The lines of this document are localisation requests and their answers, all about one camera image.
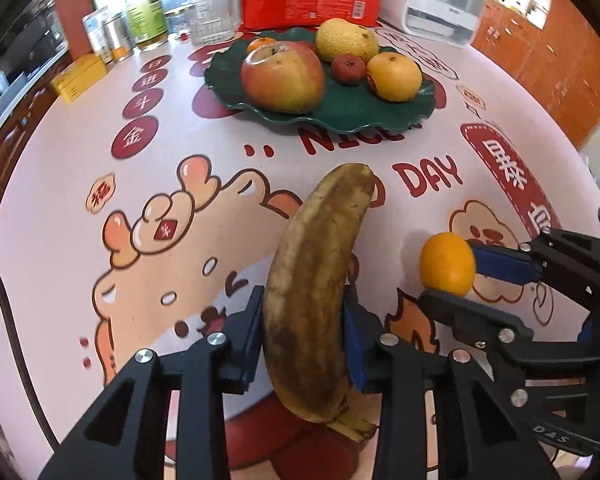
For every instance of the green wavy plate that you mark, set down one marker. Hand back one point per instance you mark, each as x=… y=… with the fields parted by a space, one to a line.
x=350 y=107

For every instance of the dark wooden cabinet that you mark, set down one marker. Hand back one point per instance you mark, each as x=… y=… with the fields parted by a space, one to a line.
x=10 y=125

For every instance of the green label vinegar bottle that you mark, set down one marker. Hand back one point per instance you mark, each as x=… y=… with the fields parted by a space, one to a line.
x=145 y=15

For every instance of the large yellow pear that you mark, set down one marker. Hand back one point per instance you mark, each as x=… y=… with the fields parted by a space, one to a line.
x=347 y=40

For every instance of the small smooth orange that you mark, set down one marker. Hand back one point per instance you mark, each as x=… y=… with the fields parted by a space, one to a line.
x=447 y=270

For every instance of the orange wooden cabinet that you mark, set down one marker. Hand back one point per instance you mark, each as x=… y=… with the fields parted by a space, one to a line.
x=540 y=60

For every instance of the clear glass jar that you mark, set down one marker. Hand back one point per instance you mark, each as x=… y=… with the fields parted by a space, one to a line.
x=205 y=22

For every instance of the yellow orange with sticker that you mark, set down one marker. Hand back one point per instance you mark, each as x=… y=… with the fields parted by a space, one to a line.
x=394 y=77

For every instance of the tangerine with stem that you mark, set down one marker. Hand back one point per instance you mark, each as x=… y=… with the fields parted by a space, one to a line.
x=261 y=43

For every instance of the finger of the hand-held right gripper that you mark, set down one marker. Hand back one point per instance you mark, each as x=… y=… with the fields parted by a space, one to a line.
x=505 y=265
x=470 y=317

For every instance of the yellow tin box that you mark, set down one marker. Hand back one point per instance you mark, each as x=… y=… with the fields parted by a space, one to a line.
x=77 y=77

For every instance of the small red apple-like fruit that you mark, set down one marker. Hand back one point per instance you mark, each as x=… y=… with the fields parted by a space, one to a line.
x=349 y=68

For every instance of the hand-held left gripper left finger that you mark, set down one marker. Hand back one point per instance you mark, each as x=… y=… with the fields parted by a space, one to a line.
x=252 y=330

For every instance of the white carton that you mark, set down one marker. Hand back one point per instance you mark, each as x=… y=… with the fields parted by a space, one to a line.
x=95 y=30

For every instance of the printed tablecloth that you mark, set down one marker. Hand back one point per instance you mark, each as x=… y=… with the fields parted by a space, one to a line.
x=55 y=260

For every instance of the red and yellow apple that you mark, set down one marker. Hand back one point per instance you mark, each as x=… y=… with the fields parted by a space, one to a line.
x=282 y=77

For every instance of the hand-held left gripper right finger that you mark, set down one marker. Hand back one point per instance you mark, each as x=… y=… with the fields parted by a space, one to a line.
x=355 y=352

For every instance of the white countertop appliance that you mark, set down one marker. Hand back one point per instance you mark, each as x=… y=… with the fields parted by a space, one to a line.
x=442 y=0

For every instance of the brown spotted banana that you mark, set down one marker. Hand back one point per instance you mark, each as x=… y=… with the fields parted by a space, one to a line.
x=310 y=285

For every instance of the small metal lid jar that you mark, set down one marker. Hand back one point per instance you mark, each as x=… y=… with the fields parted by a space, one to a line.
x=117 y=40

